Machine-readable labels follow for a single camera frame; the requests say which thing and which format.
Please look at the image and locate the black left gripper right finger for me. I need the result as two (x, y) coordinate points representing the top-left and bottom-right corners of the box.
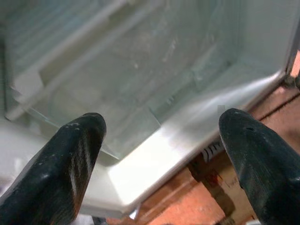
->
(218, 108), (300, 225)

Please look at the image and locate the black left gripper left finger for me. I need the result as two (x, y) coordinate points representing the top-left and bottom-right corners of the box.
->
(0, 112), (107, 225)

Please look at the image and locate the glass fridge shelf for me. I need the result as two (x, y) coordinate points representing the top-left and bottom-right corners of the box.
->
(6, 0), (166, 160)

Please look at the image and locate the brown cardboard sheet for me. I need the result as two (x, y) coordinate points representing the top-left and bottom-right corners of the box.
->
(206, 161), (258, 225)

